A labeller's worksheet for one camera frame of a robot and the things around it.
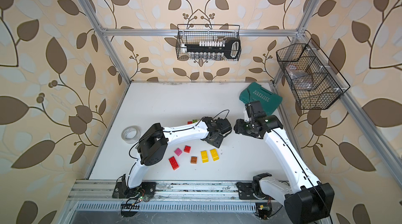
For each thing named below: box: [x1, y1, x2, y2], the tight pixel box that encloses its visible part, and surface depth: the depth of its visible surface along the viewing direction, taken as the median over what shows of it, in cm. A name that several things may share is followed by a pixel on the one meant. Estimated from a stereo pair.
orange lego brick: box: [190, 155, 198, 164], surface depth 84 cm
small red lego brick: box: [183, 145, 192, 154], surface depth 88 cm
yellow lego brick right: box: [209, 148, 220, 162], surface depth 86 cm
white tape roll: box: [120, 125, 141, 144], surface depth 94 cm
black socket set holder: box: [181, 38, 242, 61], surface depth 84 cm
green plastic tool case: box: [239, 81, 283, 116], surface depth 110 cm
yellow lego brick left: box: [200, 150, 209, 164], surface depth 86 cm
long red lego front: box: [168, 155, 180, 171], surface depth 83 cm
